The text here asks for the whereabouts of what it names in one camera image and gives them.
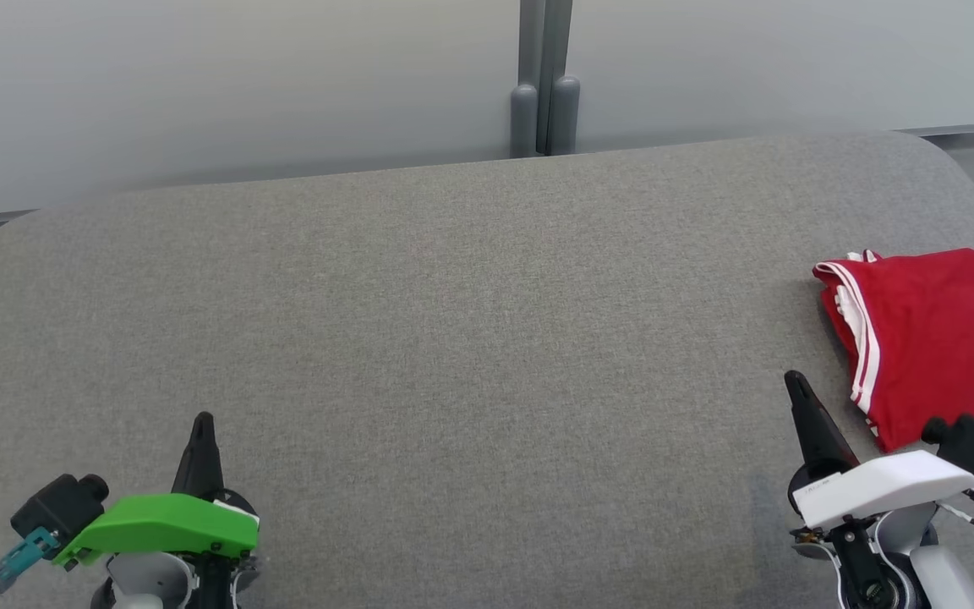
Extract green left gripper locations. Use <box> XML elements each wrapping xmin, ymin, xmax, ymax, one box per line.
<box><xmin>53</xmin><ymin>412</ymin><xmax>261</xmax><ymax>568</ymax></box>

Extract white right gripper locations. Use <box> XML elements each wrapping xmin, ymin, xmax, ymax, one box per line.
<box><xmin>784</xmin><ymin>370</ymin><xmax>974</xmax><ymax>529</ymax></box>

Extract red white basketball jersey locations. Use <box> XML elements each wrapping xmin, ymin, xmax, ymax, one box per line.
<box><xmin>813</xmin><ymin>248</ymin><xmax>974</xmax><ymax>453</ymax></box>

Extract grey fabric sofa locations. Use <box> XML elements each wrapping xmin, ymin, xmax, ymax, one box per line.
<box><xmin>0</xmin><ymin>131</ymin><xmax>974</xmax><ymax>609</ymax></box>

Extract grey vertical partition profile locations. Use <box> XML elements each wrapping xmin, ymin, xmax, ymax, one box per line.
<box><xmin>519</xmin><ymin>0</ymin><xmax>574</xmax><ymax>157</ymax></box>

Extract teal left cable connector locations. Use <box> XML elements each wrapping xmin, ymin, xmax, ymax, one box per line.
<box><xmin>0</xmin><ymin>526</ymin><xmax>61</xmax><ymax>593</ymax></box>

